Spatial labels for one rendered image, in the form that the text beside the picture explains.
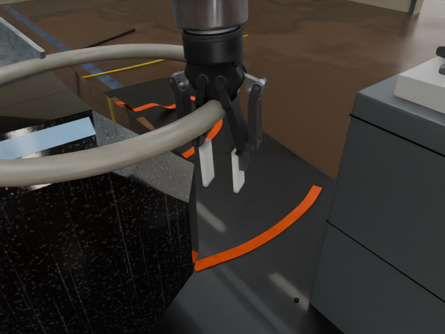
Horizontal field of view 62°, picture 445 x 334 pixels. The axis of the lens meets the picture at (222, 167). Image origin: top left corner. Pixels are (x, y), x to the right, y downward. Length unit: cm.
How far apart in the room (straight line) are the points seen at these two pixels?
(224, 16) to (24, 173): 27
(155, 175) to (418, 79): 60
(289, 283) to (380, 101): 80
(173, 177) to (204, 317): 59
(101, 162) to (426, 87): 67
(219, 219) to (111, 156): 125
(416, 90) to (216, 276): 93
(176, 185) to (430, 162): 56
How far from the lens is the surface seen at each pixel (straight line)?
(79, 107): 82
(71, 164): 42
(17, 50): 92
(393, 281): 109
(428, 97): 88
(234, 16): 45
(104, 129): 81
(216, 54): 46
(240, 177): 56
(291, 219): 166
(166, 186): 89
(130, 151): 42
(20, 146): 78
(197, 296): 139
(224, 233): 158
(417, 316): 112
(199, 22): 44
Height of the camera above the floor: 115
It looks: 36 degrees down
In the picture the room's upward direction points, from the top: straight up
